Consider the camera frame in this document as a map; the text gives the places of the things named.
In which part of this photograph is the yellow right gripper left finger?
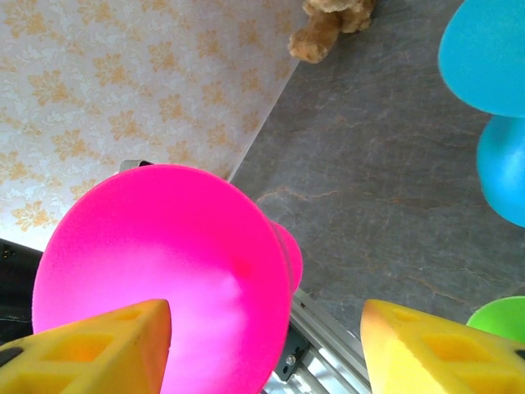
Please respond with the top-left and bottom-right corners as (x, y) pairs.
(0, 298), (171, 394)

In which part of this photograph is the blue plastic wine glass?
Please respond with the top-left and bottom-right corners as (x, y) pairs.
(437, 0), (525, 229)

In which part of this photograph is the green plastic wine glass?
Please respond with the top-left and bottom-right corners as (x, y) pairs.
(466, 295), (525, 346)

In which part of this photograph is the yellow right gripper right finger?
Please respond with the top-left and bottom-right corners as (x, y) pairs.
(360, 298), (525, 394)

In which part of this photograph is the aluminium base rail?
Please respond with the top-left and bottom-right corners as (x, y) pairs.
(262, 286), (372, 394)

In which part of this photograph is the brown teddy bear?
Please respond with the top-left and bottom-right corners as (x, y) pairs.
(288, 0), (377, 64)

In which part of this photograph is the pink plastic wine glass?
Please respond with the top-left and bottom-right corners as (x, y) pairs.
(31, 163), (304, 394)

